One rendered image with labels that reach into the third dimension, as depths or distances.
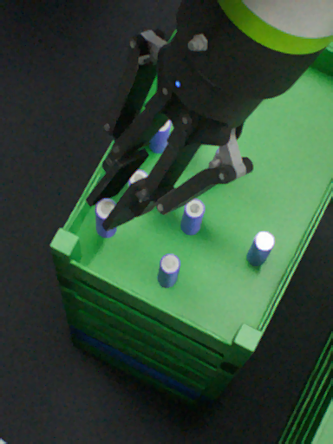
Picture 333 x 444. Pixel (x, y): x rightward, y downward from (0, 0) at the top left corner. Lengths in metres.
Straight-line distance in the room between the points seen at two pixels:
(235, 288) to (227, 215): 0.07
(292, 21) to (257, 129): 0.45
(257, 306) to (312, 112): 0.20
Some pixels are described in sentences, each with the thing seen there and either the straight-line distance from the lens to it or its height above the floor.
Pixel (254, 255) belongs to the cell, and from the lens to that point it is 1.06.
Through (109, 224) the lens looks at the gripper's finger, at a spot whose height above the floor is 0.64.
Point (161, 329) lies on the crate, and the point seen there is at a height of 0.44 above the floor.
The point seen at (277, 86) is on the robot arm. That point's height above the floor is 0.86.
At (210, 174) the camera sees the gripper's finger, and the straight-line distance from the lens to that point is 0.82.
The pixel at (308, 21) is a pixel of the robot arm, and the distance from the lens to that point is 0.69.
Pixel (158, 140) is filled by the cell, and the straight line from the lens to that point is 1.08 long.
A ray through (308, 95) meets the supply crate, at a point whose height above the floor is 0.48.
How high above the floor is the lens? 1.55
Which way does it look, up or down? 75 degrees down
